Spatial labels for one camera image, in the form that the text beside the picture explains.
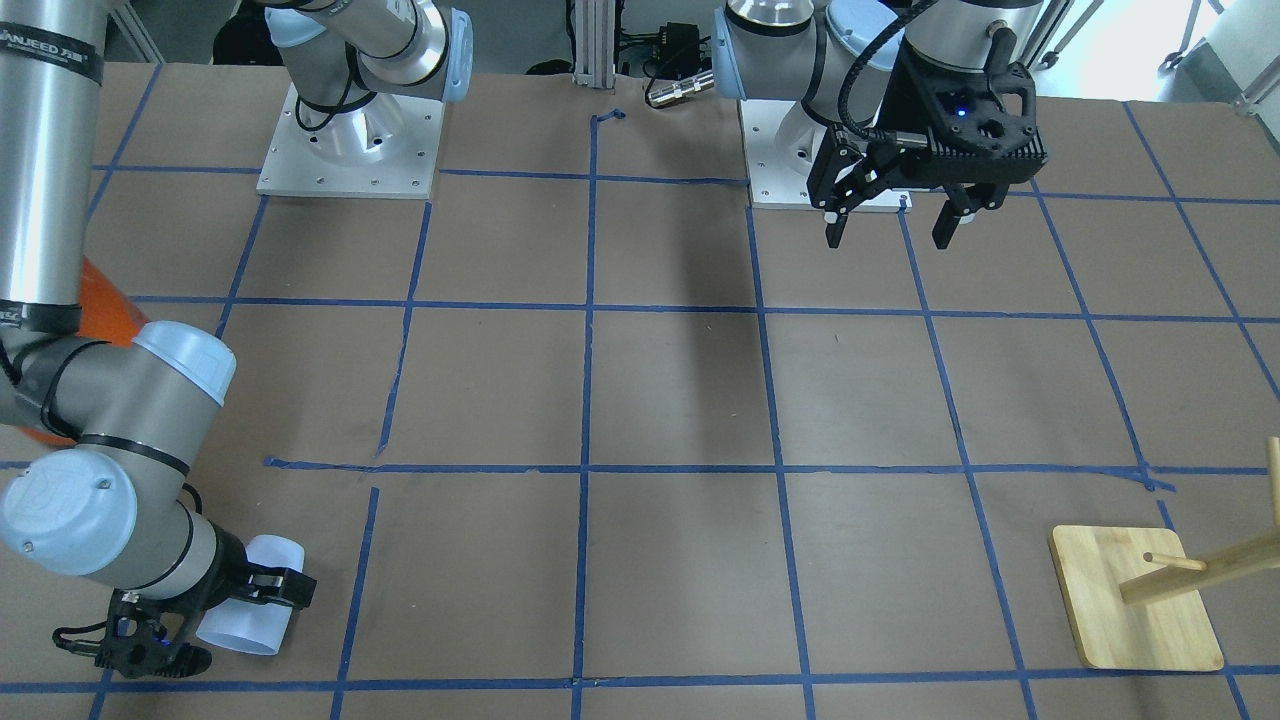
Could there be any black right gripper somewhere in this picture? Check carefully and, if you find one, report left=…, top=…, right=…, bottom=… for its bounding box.
left=150, top=525, right=317, bottom=626

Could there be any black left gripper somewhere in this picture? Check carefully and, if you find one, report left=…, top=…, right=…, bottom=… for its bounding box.
left=806, top=129, right=1007, bottom=250

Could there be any white paper cup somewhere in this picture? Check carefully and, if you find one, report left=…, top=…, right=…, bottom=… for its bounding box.
left=196, top=536, right=305, bottom=656

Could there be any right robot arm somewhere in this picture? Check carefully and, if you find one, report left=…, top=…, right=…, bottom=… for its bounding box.
left=3, top=1, right=315, bottom=612

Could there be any wooden cup rack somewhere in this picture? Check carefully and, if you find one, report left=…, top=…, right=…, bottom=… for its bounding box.
left=1050, top=437, right=1280, bottom=671

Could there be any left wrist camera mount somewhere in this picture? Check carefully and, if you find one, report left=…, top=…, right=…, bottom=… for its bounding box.
left=869, top=42, right=1050, bottom=188

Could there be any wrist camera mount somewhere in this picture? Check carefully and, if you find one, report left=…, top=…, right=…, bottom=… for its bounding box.
left=869, top=42, right=1050, bottom=188
left=52, top=591, right=212, bottom=679

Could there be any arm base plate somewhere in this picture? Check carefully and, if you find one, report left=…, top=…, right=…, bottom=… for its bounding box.
left=739, top=97, right=913, bottom=214
left=256, top=87, right=447, bottom=200

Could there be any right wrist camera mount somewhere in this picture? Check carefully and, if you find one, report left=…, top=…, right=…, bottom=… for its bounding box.
left=52, top=591, right=212, bottom=679

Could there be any aluminium frame post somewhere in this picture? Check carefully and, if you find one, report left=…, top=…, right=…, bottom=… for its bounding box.
left=568, top=0, right=623, bottom=91

